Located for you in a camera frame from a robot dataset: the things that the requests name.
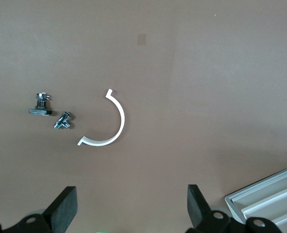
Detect white semicircular plastic clamp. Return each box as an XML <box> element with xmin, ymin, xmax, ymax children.
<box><xmin>77</xmin><ymin>88</ymin><xmax>126</xmax><ymax>147</ymax></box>

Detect small silver metal connector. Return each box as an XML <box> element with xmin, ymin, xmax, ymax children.
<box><xmin>53</xmin><ymin>111</ymin><xmax>73</xmax><ymax>131</ymax></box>

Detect small black switch component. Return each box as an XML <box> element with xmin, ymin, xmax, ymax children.
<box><xmin>28</xmin><ymin>92</ymin><xmax>53</xmax><ymax>116</ymax></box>

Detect white drawer cabinet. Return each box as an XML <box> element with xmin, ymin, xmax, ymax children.
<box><xmin>224</xmin><ymin>164</ymin><xmax>287</xmax><ymax>233</ymax></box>

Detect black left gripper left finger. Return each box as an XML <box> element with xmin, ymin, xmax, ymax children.
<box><xmin>2</xmin><ymin>186</ymin><xmax>78</xmax><ymax>233</ymax></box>

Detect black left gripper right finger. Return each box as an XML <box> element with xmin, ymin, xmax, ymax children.
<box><xmin>186</xmin><ymin>184</ymin><xmax>242</xmax><ymax>233</ymax></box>

